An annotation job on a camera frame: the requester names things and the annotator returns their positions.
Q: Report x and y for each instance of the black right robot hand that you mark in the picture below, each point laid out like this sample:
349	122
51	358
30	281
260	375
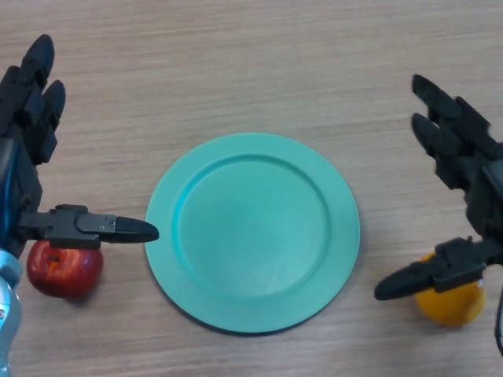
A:
483	196

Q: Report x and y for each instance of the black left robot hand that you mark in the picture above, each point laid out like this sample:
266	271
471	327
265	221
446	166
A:
23	133

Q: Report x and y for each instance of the yellow pear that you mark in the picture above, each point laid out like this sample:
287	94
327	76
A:
452	308

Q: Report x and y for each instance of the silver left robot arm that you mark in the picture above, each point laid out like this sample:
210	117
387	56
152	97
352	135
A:
8	310

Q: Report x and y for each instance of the green round plate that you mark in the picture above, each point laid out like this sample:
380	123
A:
251	235

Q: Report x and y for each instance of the red apple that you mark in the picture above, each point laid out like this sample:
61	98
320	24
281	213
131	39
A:
63	273

